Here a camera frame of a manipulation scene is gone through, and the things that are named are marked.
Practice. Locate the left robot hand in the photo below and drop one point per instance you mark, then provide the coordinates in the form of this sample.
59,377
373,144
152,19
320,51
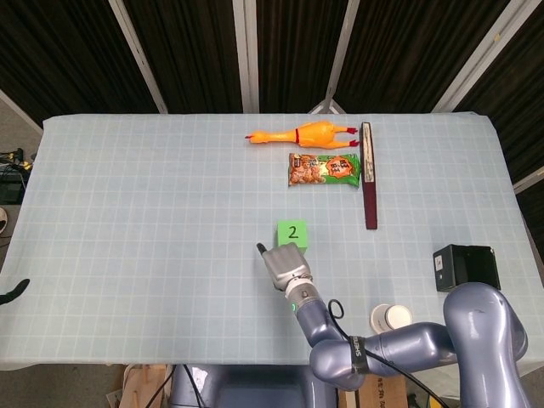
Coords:
17,289

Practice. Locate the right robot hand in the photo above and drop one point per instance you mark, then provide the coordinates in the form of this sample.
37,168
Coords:
285,263

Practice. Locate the green numbered cube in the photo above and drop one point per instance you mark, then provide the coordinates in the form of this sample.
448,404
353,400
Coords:
293,231

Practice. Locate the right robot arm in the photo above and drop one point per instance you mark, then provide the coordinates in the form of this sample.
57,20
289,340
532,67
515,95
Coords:
408,344

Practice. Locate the white tan roll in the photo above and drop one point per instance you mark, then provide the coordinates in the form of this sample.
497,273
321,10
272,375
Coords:
3,219

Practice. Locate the green orange snack bag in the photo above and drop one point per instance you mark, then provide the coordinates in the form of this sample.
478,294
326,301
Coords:
325,170

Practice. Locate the black electronic device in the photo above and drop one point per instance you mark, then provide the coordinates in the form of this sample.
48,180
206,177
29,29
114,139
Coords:
10,187

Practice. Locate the dark maroon book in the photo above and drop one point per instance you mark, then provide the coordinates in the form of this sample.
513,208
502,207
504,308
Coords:
370,191

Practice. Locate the white plastic jar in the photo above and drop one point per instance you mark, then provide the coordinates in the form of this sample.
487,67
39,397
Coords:
395,316

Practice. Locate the blue-grey robot torso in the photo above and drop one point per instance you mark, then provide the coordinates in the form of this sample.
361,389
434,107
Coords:
246,387

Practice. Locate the yellow rubber chicken toy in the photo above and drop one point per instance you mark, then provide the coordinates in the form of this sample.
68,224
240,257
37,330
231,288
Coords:
312,135

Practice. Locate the light blue grid tablecloth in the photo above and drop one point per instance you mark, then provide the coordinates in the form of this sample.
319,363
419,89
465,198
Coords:
149,234

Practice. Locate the black open box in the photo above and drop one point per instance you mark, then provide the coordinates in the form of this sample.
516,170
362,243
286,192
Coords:
446,268

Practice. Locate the brown cardboard box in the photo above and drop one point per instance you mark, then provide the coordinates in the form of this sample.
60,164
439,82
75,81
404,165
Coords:
382,393

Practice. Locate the dark brown curtain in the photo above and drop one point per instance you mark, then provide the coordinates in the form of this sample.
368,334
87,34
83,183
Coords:
64,47

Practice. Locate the light wooden frame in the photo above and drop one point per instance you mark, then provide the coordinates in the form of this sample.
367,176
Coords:
140,382

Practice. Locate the white metal frame post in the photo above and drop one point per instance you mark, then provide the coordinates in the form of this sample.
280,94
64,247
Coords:
138,55
529,179
246,55
338,59
472,64

